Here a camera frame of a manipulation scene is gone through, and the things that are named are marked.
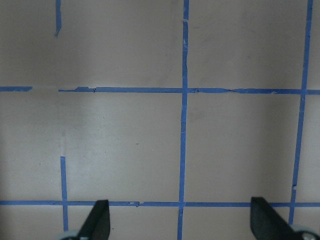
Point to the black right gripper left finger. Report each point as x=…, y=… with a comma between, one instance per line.
x=97, y=225

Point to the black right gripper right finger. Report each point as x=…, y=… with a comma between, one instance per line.
x=267, y=224

